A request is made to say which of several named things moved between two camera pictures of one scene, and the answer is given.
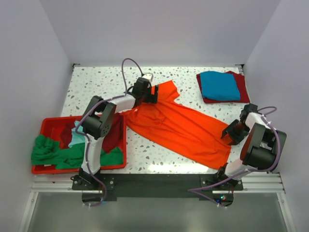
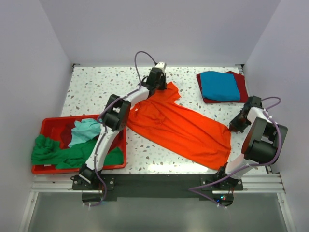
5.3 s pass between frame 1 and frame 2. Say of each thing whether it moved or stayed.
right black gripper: moved
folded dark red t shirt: stayed
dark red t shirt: stayed
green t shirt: stayed
